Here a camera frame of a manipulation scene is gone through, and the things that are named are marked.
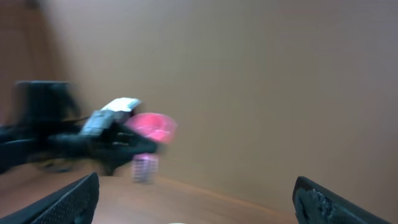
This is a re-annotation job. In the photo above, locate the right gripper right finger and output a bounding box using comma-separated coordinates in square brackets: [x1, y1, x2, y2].
[292, 176, 389, 224]

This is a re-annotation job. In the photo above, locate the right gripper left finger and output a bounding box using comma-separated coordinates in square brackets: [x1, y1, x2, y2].
[1, 172, 100, 224]

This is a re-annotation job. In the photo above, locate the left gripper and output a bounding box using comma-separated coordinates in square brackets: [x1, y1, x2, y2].
[47, 121, 158, 176]

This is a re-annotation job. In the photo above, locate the pink plastic measuring scoop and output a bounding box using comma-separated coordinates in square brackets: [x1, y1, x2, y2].
[125, 113, 177, 184]

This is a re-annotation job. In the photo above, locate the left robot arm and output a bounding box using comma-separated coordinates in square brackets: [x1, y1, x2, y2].
[1, 80, 158, 176]

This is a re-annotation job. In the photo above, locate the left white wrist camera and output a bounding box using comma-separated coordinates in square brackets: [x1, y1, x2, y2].
[79, 97, 141, 138]

